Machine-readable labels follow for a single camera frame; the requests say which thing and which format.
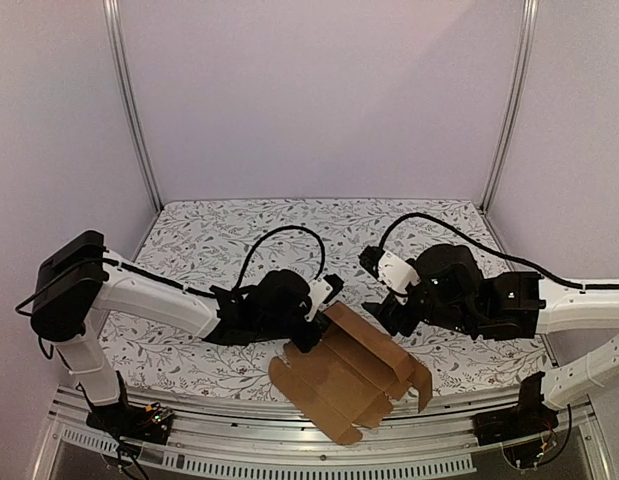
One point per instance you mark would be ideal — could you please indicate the right aluminium frame post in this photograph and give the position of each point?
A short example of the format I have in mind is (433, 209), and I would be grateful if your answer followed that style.
(514, 100)

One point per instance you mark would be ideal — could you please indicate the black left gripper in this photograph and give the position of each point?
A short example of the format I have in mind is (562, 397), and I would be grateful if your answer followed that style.
(304, 344)

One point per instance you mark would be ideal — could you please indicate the brown cardboard box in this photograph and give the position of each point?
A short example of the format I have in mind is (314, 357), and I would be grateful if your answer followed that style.
(351, 378)

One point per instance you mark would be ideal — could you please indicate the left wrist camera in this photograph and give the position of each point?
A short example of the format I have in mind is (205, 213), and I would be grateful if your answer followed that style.
(322, 291)

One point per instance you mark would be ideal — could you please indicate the aluminium front rail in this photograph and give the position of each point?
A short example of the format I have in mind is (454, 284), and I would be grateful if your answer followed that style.
(214, 438)

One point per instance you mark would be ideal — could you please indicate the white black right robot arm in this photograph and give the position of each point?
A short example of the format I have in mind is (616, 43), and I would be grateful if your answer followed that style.
(445, 288)

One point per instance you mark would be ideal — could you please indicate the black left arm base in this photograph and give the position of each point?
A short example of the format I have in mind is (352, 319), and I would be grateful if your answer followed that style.
(151, 423)

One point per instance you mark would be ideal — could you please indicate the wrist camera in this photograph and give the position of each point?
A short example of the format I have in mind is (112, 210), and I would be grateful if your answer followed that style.
(322, 291)
(397, 275)

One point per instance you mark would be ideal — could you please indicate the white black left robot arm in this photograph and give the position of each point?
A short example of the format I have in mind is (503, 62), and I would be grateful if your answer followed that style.
(84, 279)

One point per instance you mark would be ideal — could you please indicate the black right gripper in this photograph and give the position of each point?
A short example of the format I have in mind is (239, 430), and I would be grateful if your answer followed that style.
(394, 314)

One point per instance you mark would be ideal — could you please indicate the floral patterned table mat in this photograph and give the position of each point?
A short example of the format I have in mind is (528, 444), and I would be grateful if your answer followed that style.
(206, 243)

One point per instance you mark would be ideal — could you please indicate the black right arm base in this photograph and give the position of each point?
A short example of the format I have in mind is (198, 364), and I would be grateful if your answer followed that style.
(511, 423)

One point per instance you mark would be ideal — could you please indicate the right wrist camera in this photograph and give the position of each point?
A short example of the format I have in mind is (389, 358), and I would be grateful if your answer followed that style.
(397, 275)

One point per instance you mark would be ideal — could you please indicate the aluminium frame post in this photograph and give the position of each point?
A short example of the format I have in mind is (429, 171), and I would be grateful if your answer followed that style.
(113, 22)
(514, 100)

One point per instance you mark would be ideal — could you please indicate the left aluminium frame post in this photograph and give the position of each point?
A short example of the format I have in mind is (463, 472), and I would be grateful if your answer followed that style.
(113, 22)

